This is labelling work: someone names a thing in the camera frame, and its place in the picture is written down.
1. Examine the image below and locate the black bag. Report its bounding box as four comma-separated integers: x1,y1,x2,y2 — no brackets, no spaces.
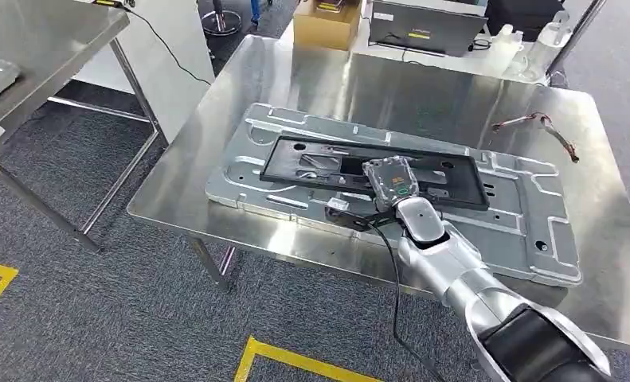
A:
486,0,566,42

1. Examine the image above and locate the steel side table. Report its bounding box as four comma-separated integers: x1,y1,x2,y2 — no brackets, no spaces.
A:
0,0,161,254

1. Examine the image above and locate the steel work table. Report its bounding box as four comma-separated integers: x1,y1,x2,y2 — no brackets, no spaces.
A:
127,33,630,360

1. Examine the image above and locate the grey laptop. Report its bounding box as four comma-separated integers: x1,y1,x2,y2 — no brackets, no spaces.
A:
370,0,489,58

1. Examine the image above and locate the rusty brown metal bracket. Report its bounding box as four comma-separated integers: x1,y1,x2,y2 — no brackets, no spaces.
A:
491,111,581,163

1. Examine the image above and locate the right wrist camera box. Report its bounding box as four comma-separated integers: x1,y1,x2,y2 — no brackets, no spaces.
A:
323,197,401,233

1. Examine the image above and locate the white cabinet panel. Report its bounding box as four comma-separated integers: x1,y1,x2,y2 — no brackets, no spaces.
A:
74,0,217,144

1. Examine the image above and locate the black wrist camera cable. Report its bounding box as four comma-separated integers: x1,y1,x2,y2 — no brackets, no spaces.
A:
366,220,448,382

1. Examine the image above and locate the small clear plastic bottle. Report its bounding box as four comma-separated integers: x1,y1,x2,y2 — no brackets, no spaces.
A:
484,23,525,76

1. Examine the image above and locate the cardboard box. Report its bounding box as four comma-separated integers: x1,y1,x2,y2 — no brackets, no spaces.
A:
293,0,363,53

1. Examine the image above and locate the chrome stool base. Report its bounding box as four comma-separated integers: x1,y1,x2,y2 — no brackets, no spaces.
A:
201,0,244,37

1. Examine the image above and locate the black rectangular frame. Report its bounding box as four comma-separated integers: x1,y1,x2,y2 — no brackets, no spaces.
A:
259,135,491,212

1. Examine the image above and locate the slanted metal pole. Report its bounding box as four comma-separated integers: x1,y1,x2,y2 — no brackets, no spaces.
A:
546,0,608,80

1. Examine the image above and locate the large stamped metal plate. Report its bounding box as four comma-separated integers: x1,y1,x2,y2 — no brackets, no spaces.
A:
205,103,584,288

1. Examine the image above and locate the thin black power cable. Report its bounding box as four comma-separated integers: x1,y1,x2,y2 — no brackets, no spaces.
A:
95,0,213,87

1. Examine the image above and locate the white desk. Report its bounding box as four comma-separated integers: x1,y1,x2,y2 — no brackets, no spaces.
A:
280,18,554,87

